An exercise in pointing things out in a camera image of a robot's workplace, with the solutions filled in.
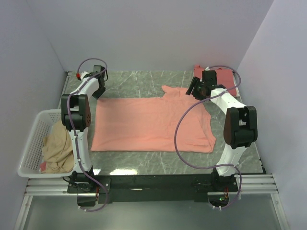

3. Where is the salmon pink t-shirt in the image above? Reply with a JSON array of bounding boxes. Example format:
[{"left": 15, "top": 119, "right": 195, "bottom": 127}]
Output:
[{"left": 91, "top": 85, "right": 216, "bottom": 153}]

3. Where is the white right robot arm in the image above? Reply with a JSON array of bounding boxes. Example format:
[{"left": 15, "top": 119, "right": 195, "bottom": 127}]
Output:
[{"left": 186, "top": 68, "right": 258, "bottom": 191}]

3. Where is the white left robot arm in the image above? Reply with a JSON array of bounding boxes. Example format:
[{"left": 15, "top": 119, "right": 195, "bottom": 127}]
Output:
[{"left": 61, "top": 65, "right": 108, "bottom": 193}]

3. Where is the folded red t-shirt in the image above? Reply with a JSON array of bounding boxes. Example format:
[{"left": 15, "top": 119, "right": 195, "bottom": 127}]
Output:
[{"left": 193, "top": 65, "right": 235, "bottom": 89}]

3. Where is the beige t-shirt in basket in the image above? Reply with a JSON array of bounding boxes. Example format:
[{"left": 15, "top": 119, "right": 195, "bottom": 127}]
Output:
[{"left": 42, "top": 120, "right": 74, "bottom": 174}]

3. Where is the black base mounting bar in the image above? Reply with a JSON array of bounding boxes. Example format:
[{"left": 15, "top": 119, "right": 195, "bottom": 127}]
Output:
[{"left": 67, "top": 173, "right": 239, "bottom": 207}]

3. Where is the white plastic laundry basket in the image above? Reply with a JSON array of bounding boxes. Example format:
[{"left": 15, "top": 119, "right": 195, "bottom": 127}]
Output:
[{"left": 18, "top": 109, "right": 72, "bottom": 179}]

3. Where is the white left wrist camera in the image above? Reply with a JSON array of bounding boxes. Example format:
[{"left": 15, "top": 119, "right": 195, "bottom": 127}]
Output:
[{"left": 76, "top": 71, "right": 89, "bottom": 81}]

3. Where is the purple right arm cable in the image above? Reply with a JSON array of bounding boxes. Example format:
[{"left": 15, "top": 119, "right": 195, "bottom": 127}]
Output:
[{"left": 174, "top": 66, "right": 242, "bottom": 211}]

